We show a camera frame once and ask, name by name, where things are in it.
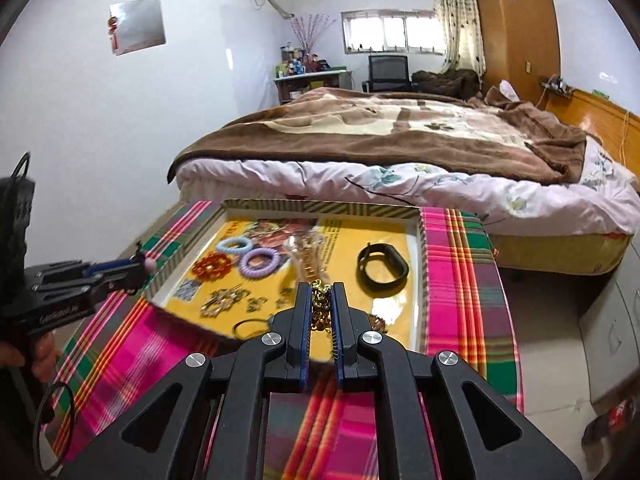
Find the vase of dry branches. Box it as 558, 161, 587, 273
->
290, 14, 337, 61

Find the black elastic hair tie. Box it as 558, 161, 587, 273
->
232, 319, 273, 340

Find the wall poster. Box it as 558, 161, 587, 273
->
109, 0, 167, 56

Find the light blue spiral hair tie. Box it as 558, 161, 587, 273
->
216, 236, 255, 257

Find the yellow mattress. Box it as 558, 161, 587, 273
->
490, 232, 635, 277

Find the gold chain necklace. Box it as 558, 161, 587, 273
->
310, 280, 335, 334

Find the power strip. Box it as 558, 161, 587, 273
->
540, 75, 573, 96

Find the red bead bracelet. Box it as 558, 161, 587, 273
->
192, 254, 232, 281

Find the pink floral duvet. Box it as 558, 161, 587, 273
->
175, 140, 640, 236

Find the window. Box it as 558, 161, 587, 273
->
341, 9, 446, 56

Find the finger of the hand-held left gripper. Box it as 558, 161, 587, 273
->
80, 258, 147, 281
97, 262, 154, 297

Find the group of bottles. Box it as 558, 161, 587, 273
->
274, 45, 331, 78

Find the wooden wardrobe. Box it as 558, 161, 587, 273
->
472, 0, 561, 98

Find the black office chair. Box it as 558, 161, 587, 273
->
361, 55, 418, 93

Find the person's left hand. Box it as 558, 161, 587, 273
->
0, 332, 57, 385

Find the red and black slipper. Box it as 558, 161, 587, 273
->
582, 400, 640, 446

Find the printed cardboard tray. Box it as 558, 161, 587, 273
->
145, 199, 431, 361

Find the black cable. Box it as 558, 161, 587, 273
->
32, 381, 76, 476

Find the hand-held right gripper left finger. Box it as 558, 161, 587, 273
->
60, 282, 313, 480

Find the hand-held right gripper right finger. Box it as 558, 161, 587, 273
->
330, 282, 583, 480

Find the plaid tablecloth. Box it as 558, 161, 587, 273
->
42, 200, 525, 480

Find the brown printed blanket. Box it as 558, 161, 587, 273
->
167, 85, 587, 185

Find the purple spiral hair tie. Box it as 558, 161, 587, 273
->
239, 248, 277, 280

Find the wooden headboard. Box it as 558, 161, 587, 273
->
542, 87, 640, 181

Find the black wristband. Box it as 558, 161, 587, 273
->
357, 242, 410, 291

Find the dotted curtain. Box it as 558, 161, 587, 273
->
429, 0, 486, 77

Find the yellow cable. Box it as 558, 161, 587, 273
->
617, 110, 631, 163

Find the white shelf desk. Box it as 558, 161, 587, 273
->
272, 67, 356, 106

